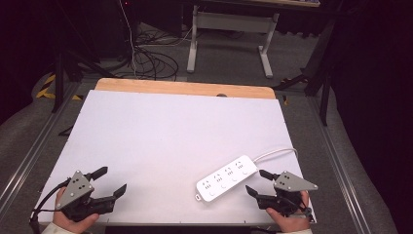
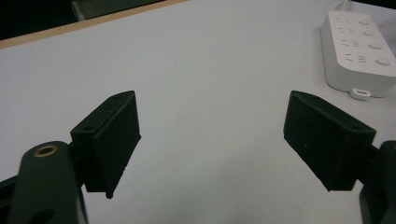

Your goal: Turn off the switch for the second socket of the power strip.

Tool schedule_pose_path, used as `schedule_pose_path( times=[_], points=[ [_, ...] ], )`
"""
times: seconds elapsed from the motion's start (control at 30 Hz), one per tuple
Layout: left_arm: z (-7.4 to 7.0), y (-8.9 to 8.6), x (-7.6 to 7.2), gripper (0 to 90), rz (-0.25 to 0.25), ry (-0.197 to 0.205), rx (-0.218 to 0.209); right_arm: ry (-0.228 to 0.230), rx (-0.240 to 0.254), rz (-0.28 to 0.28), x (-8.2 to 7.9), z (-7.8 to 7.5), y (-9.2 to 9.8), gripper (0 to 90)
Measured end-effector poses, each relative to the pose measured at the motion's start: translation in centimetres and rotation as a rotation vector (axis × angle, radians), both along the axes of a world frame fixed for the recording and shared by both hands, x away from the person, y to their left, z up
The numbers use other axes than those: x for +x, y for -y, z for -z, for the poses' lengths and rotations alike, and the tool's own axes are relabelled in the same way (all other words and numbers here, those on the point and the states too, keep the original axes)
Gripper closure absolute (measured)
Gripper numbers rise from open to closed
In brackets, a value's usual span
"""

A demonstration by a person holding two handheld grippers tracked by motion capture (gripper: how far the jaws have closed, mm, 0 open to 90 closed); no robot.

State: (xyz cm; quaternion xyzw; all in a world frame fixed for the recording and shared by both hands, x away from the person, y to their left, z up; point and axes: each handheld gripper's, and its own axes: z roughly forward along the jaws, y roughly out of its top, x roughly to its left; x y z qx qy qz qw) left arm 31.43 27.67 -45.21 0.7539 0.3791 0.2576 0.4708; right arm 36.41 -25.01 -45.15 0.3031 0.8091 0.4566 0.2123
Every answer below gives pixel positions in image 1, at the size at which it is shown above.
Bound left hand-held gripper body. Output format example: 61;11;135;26
56;170;117;223

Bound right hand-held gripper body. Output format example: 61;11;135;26
256;171;319;217

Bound person's left hand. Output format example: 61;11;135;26
52;187;100;234

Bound person's right hand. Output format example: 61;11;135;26
265;190;312;234

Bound white power strip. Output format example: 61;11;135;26
195;154;260;204

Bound white board table cover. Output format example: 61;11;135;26
33;89;318;226

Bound yellow black floor tape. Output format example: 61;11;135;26
34;73;84;101

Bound black metal stand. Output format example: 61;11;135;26
272;18;337;127

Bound black tripod stand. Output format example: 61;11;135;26
52;0;115;114

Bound white power strip cable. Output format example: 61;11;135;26
252;147;299;164

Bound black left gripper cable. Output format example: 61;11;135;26
28;176;72;234

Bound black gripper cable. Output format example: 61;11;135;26
28;176;72;234
297;194;316;223

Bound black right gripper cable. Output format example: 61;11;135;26
297;194;316;223

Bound grey metal floor rail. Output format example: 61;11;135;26
0;81;82;215
306;96;379;234

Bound black floor cables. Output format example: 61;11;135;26
131;30;180;82

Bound white hanging cable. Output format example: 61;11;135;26
118;0;138;79

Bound white metal table frame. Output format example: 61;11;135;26
186;4;281;79

